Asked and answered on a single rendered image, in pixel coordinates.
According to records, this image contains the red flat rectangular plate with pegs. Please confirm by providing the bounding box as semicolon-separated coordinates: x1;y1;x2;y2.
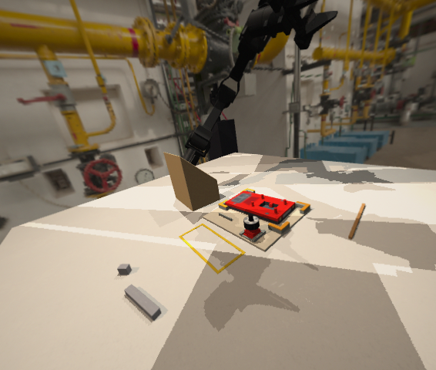
225;191;295;225

